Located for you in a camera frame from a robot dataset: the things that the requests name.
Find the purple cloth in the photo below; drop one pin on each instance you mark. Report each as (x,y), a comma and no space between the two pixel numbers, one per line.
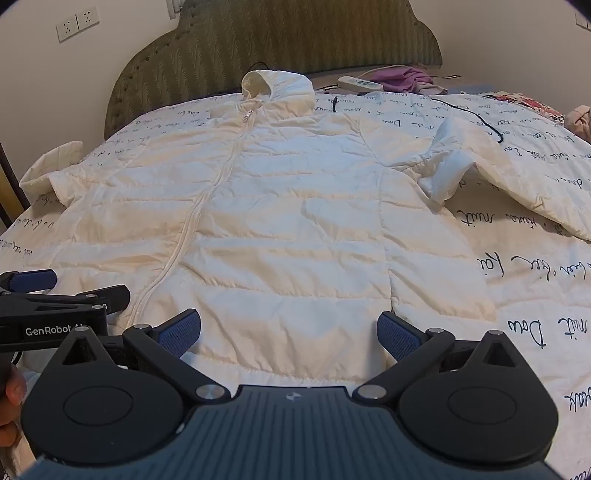
(401,77)

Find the white wall plate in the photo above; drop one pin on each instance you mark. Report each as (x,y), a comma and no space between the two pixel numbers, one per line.
(581,19)

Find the person's left hand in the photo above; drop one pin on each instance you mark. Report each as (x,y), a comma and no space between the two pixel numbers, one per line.
(11,387)

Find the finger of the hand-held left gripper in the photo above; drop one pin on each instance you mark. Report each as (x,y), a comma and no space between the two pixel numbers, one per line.
(113,296)
(34,278)

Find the white hooded puffer jacket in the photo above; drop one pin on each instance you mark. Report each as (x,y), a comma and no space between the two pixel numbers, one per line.
(277,207)

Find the dark wooden furniture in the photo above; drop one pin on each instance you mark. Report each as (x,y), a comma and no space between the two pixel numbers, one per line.
(9,184)

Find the floral cloth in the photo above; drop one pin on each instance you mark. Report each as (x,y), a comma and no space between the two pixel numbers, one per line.
(531,105)

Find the white power strip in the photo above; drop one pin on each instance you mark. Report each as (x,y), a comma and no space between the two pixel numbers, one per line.
(360,83)

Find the green padded headboard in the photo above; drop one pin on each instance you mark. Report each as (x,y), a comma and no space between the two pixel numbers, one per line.
(277,37)

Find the pink cloth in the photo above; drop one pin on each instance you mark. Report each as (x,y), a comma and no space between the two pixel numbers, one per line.
(581,122)

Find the white wall socket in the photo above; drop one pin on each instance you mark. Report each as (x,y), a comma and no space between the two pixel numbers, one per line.
(87,21)
(67,30)

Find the white script-printed quilt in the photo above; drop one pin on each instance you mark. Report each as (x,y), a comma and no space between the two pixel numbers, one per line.
(531,277)

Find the white wall switch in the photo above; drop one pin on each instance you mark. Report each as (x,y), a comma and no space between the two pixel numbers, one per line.
(174,7)

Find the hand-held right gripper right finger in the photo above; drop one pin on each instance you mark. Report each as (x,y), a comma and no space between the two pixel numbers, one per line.
(396,334)

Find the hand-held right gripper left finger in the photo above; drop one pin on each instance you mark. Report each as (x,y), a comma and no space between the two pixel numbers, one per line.
(181,333)

